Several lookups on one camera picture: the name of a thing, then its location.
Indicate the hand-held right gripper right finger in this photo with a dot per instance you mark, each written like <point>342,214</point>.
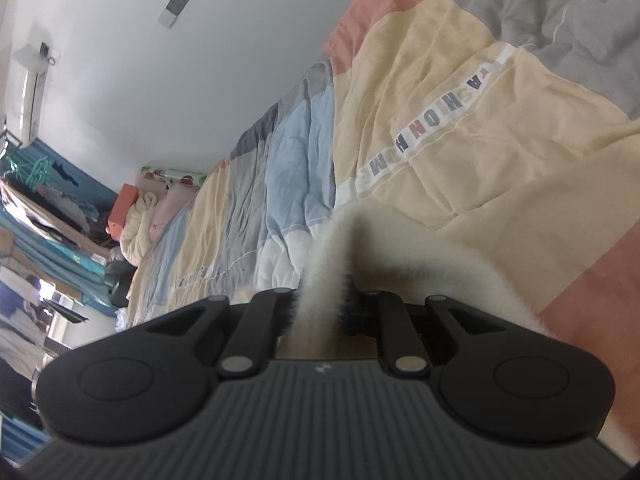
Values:
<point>389,312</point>

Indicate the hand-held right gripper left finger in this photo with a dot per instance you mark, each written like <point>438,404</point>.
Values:
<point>269,312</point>

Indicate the cream striped fuzzy sweater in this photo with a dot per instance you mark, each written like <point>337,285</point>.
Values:
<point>400,245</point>

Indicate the hanging clothes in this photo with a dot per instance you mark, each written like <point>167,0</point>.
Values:
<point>55,210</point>

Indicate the green clothes hangers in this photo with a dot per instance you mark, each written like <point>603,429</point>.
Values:
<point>32,170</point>

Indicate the pink cloth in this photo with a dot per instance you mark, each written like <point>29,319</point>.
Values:
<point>167,207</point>

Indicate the dark grey bag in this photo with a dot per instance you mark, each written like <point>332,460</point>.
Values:
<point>119,275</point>

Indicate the cream blanket bundle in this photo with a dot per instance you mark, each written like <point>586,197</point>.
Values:
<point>137,230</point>

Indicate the orange box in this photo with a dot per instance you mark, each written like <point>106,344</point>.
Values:
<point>121,210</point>

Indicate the patchwork pastel quilt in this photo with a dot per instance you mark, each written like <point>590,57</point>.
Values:
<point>450,125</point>

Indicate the blue curtain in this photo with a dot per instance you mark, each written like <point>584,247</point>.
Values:
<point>75,260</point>

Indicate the white air conditioner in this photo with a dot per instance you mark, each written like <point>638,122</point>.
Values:
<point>31,95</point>

